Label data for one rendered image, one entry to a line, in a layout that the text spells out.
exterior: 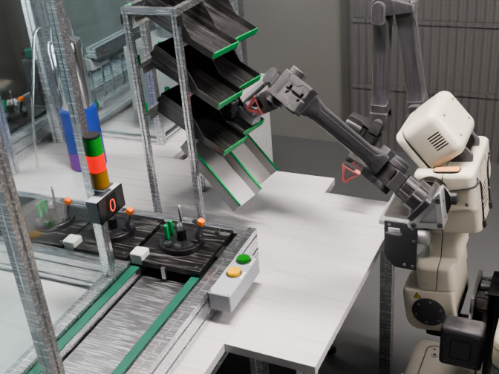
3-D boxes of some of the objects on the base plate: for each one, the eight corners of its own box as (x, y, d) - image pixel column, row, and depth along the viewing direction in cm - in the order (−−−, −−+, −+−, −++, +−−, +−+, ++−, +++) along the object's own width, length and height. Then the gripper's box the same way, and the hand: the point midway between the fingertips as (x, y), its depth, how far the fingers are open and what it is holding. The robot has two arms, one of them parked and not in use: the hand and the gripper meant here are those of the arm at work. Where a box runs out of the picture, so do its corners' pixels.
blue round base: (113, 159, 307) (103, 101, 294) (93, 174, 294) (81, 115, 281) (85, 155, 312) (73, 98, 300) (63, 170, 300) (50, 111, 287)
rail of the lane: (258, 253, 231) (256, 225, 226) (109, 460, 161) (101, 426, 155) (243, 251, 233) (240, 222, 228) (89, 453, 163) (80, 420, 158)
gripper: (279, 108, 222) (246, 121, 233) (297, 99, 229) (263, 112, 240) (270, 88, 221) (237, 102, 232) (289, 80, 228) (256, 93, 239)
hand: (252, 107), depth 235 cm, fingers closed on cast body, 4 cm apart
